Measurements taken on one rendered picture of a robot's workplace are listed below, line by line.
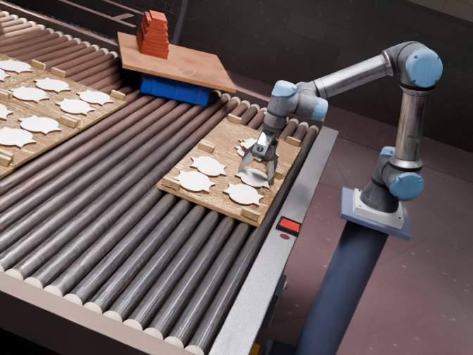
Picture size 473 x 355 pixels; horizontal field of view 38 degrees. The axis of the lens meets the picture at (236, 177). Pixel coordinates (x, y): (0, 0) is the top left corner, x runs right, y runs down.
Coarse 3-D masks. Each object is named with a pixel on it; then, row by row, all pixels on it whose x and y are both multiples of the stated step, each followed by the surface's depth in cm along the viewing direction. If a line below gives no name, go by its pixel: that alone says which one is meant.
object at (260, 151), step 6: (264, 132) 230; (270, 132) 231; (258, 138) 229; (264, 138) 229; (270, 138) 229; (258, 144) 227; (264, 144) 227; (270, 144) 229; (258, 150) 225; (264, 150) 226; (258, 156) 226; (264, 156) 225
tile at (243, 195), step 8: (240, 184) 229; (224, 192) 220; (232, 192) 221; (240, 192) 223; (248, 192) 225; (256, 192) 227; (232, 200) 217; (240, 200) 217; (248, 200) 219; (256, 200) 221
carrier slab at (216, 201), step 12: (192, 156) 241; (216, 156) 247; (180, 168) 228; (192, 168) 231; (228, 168) 241; (252, 168) 247; (216, 180) 228; (228, 180) 231; (240, 180) 234; (276, 180) 244; (180, 192) 212; (204, 192) 217; (216, 192) 220; (264, 192) 231; (276, 192) 234; (204, 204) 212; (216, 204) 212; (228, 204) 215; (264, 204) 222; (240, 216) 210; (264, 216) 215
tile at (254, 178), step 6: (240, 174) 236; (246, 174) 238; (252, 174) 240; (258, 174) 241; (264, 174) 243; (246, 180) 233; (252, 180) 235; (258, 180) 236; (264, 180) 238; (252, 186) 231; (258, 186) 232; (264, 186) 234
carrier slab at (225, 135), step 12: (228, 120) 287; (216, 132) 270; (228, 132) 274; (240, 132) 278; (252, 132) 282; (216, 144) 258; (228, 144) 262; (288, 144) 282; (228, 156) 251; (288, 156) 269; (264, 168) 250; (288, 168) 258
